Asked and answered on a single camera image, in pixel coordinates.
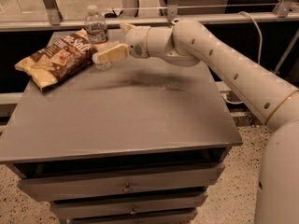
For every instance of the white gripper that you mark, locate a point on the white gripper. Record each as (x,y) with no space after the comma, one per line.
(137,41)

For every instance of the clear plastic water bottle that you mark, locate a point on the clear plastic water bottle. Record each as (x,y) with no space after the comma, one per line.
(96,28)

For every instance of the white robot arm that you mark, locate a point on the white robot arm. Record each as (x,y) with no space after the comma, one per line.
(273,100)

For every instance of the brown chip bag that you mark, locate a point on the brown chip bag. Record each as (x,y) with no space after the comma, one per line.
(58,61)

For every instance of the dark object behind glass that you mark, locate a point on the dark object behind glass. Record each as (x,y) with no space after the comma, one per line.
(113,14)

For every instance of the grey drawer cabinet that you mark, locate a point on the grey drawer cabinet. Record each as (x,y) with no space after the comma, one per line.
(139,114)

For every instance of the top grey drawer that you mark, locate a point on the top grey drawer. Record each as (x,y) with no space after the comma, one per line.
(70,187)

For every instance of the grey drawer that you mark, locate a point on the grey drawer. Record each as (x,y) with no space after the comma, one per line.
(70,187)
(180,216)
(130,205)

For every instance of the middle grey drawer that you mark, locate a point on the middle grey drawer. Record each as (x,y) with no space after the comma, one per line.
(130,205)

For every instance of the bottom grey drawer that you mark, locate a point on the bottom grey drawer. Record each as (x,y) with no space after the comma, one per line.
(180,216)

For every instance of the metal window railing frame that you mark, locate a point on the metal window railing frame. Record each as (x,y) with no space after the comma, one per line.
(34,15)

